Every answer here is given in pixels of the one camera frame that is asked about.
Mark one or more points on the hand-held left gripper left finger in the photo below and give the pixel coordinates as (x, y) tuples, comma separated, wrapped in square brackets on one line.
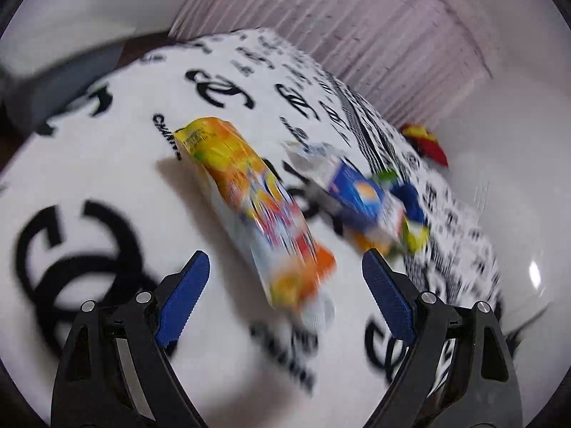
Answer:
[(185, 298)]

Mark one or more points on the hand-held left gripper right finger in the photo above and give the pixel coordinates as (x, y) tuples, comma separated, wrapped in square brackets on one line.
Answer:
[(388, 296)]

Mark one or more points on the yellow green blue wrapper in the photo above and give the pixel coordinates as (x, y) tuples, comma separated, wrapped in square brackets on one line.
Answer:
[(412, 216)]

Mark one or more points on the blue and white snack packet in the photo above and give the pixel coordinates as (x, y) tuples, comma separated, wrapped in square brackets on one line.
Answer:
[(357, 191)]

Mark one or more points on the orange snack packet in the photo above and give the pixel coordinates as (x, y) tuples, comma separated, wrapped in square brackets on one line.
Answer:
[(263, 214)]

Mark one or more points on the white black printed blanket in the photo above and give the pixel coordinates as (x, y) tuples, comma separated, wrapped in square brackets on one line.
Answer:
[(111, 178)]

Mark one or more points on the red yellow cushion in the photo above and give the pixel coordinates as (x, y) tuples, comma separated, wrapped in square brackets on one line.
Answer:
[(426, 140)]

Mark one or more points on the grey lidded storage box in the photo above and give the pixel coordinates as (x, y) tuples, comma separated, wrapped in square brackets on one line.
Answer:
[(67, 80)]

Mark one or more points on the pink patterned curtain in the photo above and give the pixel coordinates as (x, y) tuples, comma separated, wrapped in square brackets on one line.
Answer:
[(357, 31)]

